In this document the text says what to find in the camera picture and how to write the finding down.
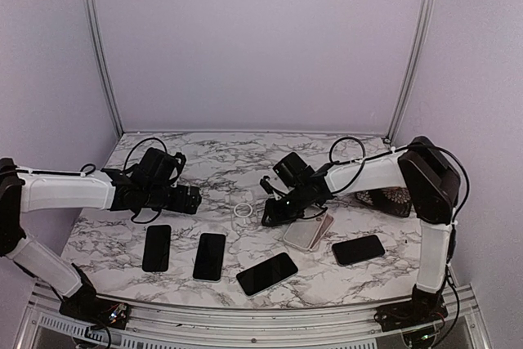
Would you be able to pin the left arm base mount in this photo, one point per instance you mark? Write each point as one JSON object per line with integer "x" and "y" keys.
{"x": 85, "y": 305}

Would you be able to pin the aluminium right corner post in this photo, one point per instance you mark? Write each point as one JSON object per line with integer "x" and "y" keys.
{"x": 406, "y": 87}

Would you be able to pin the pink phone case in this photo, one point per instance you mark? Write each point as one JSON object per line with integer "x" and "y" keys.
{"x": 324, "y": 228}

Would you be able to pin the aluminium corner post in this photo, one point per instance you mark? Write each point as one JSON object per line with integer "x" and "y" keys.
{"x": 102, "y": 67}
{"x": 406, "y": 87}

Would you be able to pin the aluminium left corner post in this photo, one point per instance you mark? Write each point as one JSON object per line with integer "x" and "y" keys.
{"x": 102, "y": 67}

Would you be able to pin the black phone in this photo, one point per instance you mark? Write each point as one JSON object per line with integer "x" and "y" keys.
{"x": 358, "y": 250}
{"x": 266, "y": 274}
{"x": 209, "y": 257}
{"x": 157, "y": 248}

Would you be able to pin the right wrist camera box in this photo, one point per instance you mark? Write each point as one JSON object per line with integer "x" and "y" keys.
{"x": 270, "y": 189}

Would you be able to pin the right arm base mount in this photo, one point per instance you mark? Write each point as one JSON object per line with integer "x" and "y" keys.
{"x": 422, "y": 307}

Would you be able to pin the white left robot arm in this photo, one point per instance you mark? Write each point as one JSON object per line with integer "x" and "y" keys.
{"x": 150, "y": 184}

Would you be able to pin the clear magsafe phone case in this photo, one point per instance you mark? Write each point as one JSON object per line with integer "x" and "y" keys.
{"x": 243, "y": 210}

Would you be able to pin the aluminium front rail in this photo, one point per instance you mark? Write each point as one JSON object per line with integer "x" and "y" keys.
{"x": 153, "y": 325}

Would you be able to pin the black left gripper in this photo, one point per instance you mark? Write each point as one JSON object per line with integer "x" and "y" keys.
{"x": 180, "y": 205}

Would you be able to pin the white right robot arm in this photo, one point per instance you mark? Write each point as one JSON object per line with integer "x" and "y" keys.
{"x": 430, "y": 176}

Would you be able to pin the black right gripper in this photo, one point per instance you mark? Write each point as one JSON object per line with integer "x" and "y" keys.
{"x": 277, "y": 217}

